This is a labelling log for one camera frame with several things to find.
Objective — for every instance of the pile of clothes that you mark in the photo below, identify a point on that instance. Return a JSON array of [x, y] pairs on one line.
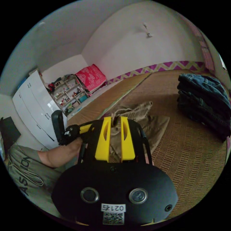
[[204, 102]]

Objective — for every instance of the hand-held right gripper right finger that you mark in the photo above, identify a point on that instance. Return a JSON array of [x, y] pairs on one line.
[[127, 140]]

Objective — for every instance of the person's body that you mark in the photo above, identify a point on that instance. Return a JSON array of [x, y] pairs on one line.
[[27, 171]]

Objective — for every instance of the white cupboard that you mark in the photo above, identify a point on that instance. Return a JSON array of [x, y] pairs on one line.
[[32, 111]]

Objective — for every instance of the red patterned folded quilt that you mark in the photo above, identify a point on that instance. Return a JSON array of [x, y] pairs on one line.
[[91, 77]]

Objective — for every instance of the person's left forearm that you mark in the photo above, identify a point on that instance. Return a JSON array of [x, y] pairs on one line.
[[50, 156]]

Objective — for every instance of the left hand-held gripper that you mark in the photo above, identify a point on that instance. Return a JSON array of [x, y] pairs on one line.
[[71, 134]]

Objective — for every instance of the wooden shelf with small items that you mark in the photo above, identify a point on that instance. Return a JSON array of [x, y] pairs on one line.
[[69, 93]]

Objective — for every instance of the khaki pants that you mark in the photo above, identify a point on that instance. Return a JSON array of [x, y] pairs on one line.
[[142, 119]]

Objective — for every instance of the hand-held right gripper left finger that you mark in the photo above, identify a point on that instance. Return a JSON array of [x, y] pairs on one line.
[[102, 139]]

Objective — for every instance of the person's left hand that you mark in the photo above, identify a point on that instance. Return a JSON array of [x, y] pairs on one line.
[[73, 148]]

